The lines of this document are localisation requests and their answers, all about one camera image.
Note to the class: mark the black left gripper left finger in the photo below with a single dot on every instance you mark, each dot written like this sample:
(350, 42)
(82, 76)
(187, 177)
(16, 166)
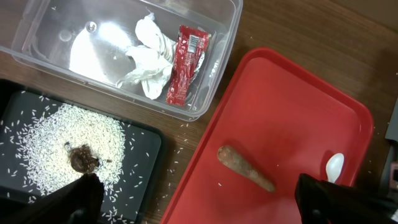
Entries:
(77, 202)

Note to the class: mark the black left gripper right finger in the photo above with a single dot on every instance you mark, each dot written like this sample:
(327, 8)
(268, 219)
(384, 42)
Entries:
(320, 201)

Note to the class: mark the white plastic spoon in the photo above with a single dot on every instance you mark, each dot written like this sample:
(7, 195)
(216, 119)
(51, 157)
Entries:
(334, 167)

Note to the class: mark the brown food scrap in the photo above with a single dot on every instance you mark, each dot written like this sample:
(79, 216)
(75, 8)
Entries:
(81, 158)

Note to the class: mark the white cooked rice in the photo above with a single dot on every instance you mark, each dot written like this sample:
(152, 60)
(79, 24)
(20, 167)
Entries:
(34, 162)

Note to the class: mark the white tissue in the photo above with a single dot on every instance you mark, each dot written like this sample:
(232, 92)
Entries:
(154, 58)

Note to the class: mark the red ketchup packet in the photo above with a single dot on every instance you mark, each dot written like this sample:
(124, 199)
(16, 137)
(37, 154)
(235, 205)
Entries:
(191, 44)

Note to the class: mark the black waste tray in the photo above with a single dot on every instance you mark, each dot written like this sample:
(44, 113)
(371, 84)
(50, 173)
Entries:
(51, 148)

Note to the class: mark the brown sweet potato piece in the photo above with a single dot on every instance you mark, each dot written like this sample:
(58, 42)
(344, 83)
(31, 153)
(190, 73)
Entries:
(233, 160)

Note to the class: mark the clear plastic bin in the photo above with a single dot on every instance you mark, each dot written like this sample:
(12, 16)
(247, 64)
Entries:
(85, 42)

